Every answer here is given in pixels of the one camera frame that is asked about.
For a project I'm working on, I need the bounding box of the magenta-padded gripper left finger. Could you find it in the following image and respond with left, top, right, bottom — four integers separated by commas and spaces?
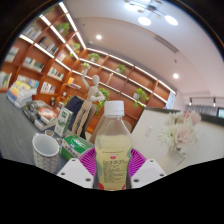
56, 147, 98, 190

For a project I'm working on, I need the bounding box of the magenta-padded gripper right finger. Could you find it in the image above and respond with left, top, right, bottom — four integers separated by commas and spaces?
128, 148, 167, 190

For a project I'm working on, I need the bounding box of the clear yellow drink bottle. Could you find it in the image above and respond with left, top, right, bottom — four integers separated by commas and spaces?
94, 100, 134, 192

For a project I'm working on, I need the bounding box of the green and white box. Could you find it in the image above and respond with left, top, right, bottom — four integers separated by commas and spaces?
60, 134, 93, 160

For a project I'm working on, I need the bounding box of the white patterned mug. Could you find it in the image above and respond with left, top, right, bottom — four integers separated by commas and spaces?
31, 133, 61, 175

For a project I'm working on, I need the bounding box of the white and pink flower bouquet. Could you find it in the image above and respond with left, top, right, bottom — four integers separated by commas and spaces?
157, 110, 203, 155

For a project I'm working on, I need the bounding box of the small green-white drink carton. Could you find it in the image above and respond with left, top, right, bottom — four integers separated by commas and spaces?
54, 107, 74, 138

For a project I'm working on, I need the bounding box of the flat stack of magazines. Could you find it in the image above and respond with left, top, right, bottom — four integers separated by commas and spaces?
22, 99, 60, 132

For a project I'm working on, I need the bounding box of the wooden artist mannequin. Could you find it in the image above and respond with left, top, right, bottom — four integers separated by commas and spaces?
70, 64, 105, 138

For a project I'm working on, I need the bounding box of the stack of colourful books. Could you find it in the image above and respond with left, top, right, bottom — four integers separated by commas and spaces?
6, 79, 38, 109

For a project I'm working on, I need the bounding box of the wooden shelf unit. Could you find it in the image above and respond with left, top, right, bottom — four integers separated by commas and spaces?
0, 1, 178, 134

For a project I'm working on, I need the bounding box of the ceiling air vent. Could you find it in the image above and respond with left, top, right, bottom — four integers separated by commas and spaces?
153, 34, 175, 54

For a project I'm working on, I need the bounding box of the ceiling lamp with round bulbs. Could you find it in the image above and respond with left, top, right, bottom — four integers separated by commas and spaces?
123, 0, 179, 27

